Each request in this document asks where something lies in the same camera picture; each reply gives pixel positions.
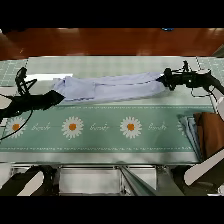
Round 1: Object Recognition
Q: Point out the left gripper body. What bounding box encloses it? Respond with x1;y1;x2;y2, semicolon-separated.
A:
37;89;66;111

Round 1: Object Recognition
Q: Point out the light blue shirt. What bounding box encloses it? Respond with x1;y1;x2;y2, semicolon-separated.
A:
50;71;168;106

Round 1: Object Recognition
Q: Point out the silver frame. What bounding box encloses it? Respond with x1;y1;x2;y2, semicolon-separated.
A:
0;161;224;197

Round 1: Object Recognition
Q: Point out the grey-blue folded garment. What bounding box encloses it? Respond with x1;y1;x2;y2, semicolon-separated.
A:
177;114;204;164

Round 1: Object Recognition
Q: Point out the brown folded garment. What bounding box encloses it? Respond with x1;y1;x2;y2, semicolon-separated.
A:
193;111;224;162

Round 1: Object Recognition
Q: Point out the black cable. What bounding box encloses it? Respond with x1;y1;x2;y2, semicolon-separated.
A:
0;109;34;141

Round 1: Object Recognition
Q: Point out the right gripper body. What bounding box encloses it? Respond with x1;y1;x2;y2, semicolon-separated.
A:
157;67;183;92

